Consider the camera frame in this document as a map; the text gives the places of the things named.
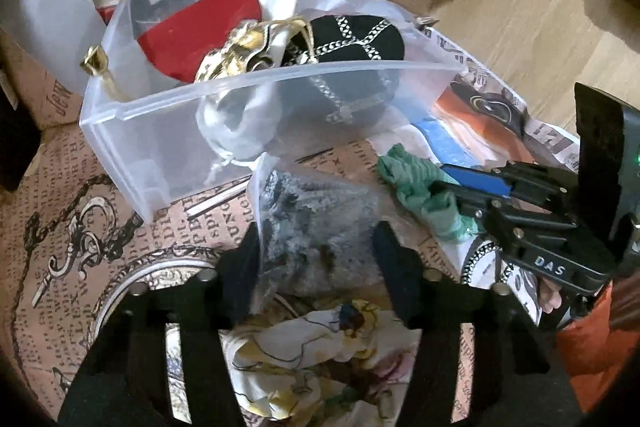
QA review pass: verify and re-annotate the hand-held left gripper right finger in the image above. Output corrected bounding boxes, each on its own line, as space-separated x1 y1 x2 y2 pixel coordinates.
372 223 582 427

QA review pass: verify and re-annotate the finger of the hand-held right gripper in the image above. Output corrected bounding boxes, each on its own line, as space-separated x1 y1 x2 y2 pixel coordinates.
440 161 582 229
429 180 619 296

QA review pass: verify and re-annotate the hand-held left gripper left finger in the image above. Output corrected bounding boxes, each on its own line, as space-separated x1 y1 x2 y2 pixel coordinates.
57 223 262 427

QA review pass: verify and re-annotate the green cloth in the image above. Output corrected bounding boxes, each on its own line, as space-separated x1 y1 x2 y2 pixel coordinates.
376 143 482 243

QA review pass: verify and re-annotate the grey furry item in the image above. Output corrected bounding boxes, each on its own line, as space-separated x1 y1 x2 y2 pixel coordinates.
247 156 402 309

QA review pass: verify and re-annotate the clear plastic storage bin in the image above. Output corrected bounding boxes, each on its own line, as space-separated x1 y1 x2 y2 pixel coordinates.
79 0 475 224

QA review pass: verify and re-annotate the person's right forearm orange sleeve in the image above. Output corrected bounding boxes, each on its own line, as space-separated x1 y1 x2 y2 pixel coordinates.
554 278 640 412

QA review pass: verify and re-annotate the person's right hand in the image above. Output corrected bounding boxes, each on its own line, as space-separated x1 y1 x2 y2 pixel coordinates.
537 274 569 327

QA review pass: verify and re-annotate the newspaper print orange sheet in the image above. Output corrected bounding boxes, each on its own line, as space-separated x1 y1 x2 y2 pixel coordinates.
410 18 584 174

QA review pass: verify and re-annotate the floral printed cloth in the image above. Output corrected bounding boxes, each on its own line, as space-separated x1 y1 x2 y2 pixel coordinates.
232 299 417 421

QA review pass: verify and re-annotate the vintage print paper mat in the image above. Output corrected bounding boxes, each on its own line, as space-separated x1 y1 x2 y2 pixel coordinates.
0 32 546 427

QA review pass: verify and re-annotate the gold and white scarf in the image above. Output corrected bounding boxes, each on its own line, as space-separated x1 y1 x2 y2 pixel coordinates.
194 19 312 84

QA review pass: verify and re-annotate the red fabric pouch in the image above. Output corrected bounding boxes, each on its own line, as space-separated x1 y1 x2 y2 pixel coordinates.
137 0 264 84

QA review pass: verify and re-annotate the white paper sheet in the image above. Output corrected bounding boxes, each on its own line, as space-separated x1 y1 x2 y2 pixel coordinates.
0 0 109 98

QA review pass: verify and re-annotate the black cloth with silver chain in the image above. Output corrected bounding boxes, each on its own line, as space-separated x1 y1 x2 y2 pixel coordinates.
281 14 407 131

